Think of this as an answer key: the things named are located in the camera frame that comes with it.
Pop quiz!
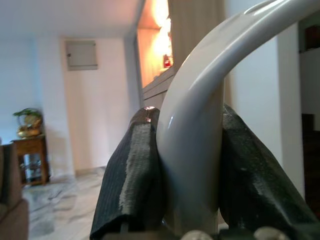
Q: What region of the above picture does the dark brown fabric sofa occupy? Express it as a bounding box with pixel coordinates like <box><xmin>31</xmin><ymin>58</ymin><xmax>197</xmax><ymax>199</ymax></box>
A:
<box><xmin>0</xmin><ymin>143</ymin><xmax>30</xmax><ymax>240</ymax></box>

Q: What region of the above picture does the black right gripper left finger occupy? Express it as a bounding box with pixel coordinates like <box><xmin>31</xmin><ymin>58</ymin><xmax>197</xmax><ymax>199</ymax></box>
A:
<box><xmin>89</xmin><ymin>106</ymin><xmax>175</xmax><ymax>240</ymax></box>

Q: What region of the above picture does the grey electrical panel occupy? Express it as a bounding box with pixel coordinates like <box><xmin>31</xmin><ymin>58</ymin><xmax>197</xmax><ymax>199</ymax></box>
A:
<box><xmin>65</xmin><ymin>40</ymin><xmax>99</xmax><ymax>71</ymax></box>

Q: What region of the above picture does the wooden side table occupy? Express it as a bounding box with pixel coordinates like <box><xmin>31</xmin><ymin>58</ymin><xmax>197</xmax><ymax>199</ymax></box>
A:
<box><xmin>11</xmin><ymin>136</ymin><xmax>50</xmax><ymax>186</ymax></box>

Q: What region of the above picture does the cream dustpan with loop handle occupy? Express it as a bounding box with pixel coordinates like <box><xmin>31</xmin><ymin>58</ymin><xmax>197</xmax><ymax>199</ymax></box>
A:
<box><xmin>156</xmin><ymin>0</ymin><xmax>320</xmax><ymax>240</ymax></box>

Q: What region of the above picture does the plant in gold pot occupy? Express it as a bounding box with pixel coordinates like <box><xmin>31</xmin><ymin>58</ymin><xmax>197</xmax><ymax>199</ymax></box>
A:
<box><xmin>13</xmin><ymin>107</ymin><xmax>43</xmax><ymax>139</ymax></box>

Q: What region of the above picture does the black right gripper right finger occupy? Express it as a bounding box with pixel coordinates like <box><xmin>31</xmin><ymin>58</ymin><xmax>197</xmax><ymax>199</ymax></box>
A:
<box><xmin>219</xmin><ymin>103</ymin><xmax>320</xmax><ymax>231</ymax></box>

